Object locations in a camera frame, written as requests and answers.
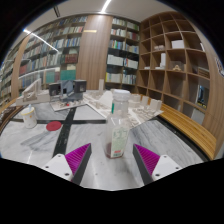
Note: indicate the white ramp architectural model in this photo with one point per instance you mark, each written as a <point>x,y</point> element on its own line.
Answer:
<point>31,95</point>

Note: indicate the wide bookshelf full of books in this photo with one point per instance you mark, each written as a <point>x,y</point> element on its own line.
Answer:
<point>53,56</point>

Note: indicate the dark grey building model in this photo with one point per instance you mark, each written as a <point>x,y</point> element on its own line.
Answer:
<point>68,90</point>

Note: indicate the white cup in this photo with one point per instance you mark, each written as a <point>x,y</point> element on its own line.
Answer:
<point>29,118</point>

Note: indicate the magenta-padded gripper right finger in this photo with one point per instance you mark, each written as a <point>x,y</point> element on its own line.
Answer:
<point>163,165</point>

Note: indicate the ceiling strip light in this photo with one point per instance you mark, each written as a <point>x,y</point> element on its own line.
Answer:
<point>106,6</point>

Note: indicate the clear plastic drink bottle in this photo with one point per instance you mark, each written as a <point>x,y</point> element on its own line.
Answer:
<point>117,133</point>

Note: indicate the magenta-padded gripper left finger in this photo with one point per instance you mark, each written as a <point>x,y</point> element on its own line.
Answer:
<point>60,165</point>

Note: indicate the white city block model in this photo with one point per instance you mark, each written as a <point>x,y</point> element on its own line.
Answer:
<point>140,110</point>

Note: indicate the narrow bookshelf full of books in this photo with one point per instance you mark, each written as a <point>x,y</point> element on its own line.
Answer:
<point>121,56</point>

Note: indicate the flat round red coaster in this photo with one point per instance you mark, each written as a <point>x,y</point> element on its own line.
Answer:
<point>54,126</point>

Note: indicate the wooden cubby shelf unit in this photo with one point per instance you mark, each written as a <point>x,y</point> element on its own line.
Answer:
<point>176,70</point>

